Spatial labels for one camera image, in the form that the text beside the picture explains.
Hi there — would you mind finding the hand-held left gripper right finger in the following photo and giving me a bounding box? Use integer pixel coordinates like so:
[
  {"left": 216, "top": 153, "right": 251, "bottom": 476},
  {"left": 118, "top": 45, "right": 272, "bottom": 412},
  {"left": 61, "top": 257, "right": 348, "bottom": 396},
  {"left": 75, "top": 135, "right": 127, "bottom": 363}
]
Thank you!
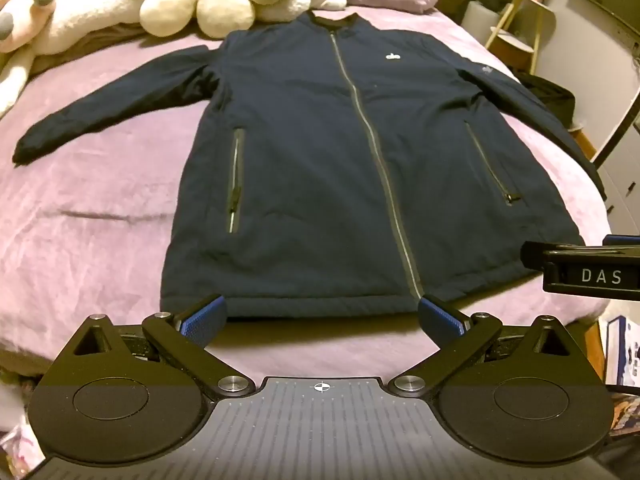
[{"left": 387, "top": 296, "right": 583, "bottom": 400}]

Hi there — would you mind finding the white drawer cabinet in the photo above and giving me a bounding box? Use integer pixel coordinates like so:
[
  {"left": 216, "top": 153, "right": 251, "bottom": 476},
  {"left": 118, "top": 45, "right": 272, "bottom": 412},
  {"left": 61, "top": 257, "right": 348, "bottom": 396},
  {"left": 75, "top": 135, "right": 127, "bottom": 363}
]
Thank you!
[{"left": 594, "top": 110, "right": 640, "bottom": 237}]

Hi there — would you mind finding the printed cardboard box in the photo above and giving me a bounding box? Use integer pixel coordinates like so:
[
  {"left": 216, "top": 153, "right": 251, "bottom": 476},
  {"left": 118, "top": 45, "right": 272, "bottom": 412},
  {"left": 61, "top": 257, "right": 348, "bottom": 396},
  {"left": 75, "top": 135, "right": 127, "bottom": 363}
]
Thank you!
[{"left": 599, "top": 305, "right": 640, "bottom": 387}]

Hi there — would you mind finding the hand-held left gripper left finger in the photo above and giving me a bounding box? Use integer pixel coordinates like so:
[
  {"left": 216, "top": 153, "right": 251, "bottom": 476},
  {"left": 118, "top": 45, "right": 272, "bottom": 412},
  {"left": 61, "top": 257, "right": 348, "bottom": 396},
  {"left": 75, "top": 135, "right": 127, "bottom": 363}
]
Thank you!
[{"left": 62, "top": 294, "right": 256, "bottom": 401}]

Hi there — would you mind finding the black bag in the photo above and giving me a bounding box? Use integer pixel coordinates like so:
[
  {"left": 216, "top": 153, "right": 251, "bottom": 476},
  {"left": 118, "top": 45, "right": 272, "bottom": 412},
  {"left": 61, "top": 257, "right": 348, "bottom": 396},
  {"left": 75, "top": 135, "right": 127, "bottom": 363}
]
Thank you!
[{"left": 516, "top": 72, "right": 577, "bottom": 130}]

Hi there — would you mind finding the yellow-legged side table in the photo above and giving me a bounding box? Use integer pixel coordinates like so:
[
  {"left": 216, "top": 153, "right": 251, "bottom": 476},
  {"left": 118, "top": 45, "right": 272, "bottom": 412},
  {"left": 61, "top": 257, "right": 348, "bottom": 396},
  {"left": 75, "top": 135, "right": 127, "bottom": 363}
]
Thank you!
[{"left": 484, "top": 0, "right": 551, "bottom": 75}]

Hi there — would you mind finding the navy zip jacket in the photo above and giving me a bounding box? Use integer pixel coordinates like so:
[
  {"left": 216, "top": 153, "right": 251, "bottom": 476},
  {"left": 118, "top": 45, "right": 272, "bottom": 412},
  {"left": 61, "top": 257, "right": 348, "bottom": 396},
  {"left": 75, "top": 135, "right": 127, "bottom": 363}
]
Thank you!
[{"left": 12, "top": 10, "right": 608, "bottom": 319}]

